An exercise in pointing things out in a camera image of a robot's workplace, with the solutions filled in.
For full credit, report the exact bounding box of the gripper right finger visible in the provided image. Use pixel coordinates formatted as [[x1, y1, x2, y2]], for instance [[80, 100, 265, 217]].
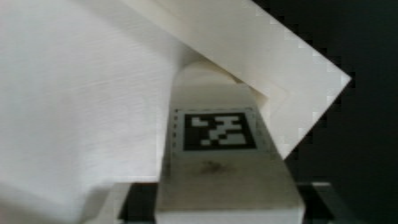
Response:
[[297, 182, 355, 224]]

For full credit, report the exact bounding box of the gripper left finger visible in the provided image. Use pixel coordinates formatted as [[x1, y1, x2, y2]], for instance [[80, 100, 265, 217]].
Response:
[[96, 182, 158, 224]]

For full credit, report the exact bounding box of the white square table top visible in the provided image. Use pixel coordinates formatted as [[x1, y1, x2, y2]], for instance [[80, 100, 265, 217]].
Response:
[[0, 0, 350, 224]]

